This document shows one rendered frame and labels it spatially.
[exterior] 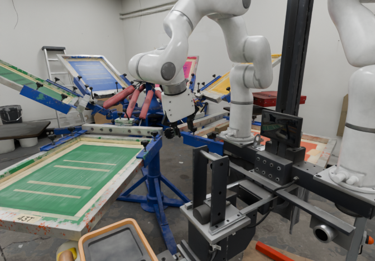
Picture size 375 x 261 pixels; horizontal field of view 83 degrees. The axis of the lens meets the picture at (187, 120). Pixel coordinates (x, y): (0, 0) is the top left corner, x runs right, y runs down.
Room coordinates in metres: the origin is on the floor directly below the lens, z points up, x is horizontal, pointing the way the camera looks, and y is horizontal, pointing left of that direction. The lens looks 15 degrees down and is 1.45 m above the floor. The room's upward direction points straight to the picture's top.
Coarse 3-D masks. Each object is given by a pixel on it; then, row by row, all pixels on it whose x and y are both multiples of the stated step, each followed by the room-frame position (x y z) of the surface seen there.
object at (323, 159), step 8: (224, 120) 1.72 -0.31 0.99; (208, 128) 1.50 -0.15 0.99; (256, 128) 1.58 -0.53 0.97; (200, 136) 1.42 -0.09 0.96; (304, 136) 1.36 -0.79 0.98; (312, 136) 1.33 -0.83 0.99; (320, 136) 1.33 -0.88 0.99; (328, 144) 1.18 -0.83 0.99; (224, 152) 1.14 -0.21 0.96; (328, 152) 1.06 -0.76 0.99; (320, 160) 0.97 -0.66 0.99; (328, 160) 1.01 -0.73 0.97
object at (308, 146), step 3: (255, 132) 1.51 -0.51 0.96; (258, 132) 1.51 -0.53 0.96; (255, 135) 1.45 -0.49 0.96; (300, 144) 1.27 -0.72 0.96; (303, 144) 1.27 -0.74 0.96; (306, 144) 1.27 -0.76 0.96; (309, 144) 1.27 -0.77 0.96; (312, 144) 1.27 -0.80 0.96; (315, 144) 1.27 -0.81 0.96; (306, 147) 1.22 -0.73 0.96; (309, 147) 1.22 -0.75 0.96; (312, 147) 1.22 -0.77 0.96; (315, 147) 1.22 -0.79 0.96; (306, 150) 1.18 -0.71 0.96; (309, 150) 1.18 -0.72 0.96
